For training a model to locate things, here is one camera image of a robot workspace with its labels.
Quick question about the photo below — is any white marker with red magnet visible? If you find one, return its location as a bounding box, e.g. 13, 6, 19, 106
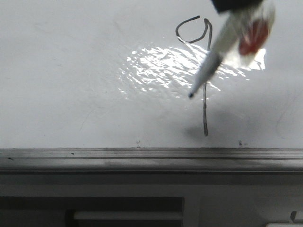
188, 0, 276, 98

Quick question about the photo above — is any grey slotted base panel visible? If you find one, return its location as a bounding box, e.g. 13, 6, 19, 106
0, 173, 303, 227

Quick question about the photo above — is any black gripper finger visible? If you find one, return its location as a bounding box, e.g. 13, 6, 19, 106
211, 0, 262, 12

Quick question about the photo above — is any white whiteboard with aluminium frame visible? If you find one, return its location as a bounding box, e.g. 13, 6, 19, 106
0, 0, 303, 172

